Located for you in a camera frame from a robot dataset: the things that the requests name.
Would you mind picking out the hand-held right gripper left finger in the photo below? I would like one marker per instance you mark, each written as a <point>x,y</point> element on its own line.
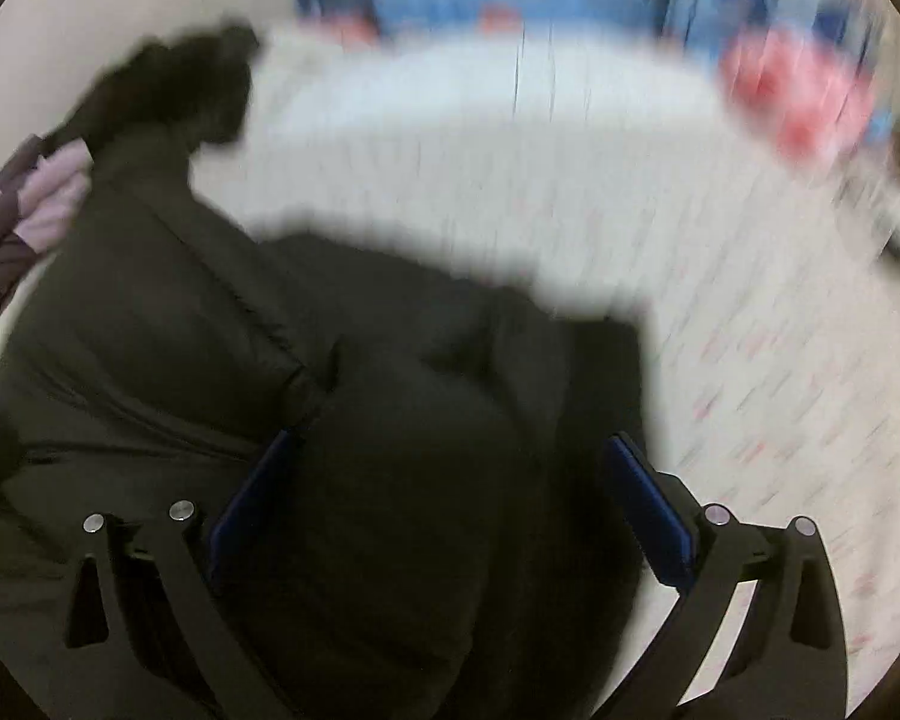
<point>259,499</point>

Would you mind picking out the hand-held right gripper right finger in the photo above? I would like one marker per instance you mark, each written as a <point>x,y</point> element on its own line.
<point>649,502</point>

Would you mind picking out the black hooded padded jacket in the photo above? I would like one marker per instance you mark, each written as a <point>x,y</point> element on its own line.
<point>345,427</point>

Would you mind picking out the cherry print bed sheet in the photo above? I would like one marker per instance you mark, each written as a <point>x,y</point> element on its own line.
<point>765,390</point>

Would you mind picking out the purple and brown garment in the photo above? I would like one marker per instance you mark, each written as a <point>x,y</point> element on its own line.
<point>22,225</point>

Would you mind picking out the pink patterned cloth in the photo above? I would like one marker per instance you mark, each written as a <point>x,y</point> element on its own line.
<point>795,97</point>

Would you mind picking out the pale blue bed sheet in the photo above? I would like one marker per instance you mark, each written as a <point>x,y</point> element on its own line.
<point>457,90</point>

